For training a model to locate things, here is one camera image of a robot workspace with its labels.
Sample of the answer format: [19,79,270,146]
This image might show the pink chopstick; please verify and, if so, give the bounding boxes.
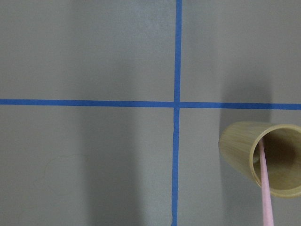
[258,139,274,226]

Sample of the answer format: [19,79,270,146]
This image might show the tan bamboo cup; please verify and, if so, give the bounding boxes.
[219,121,301,198]

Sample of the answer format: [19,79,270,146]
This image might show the blue tape line lengthwise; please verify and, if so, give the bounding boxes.
[171,0,182,226]

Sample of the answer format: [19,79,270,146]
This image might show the blue tape line crosswise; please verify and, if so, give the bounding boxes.
[0,99,301,110]

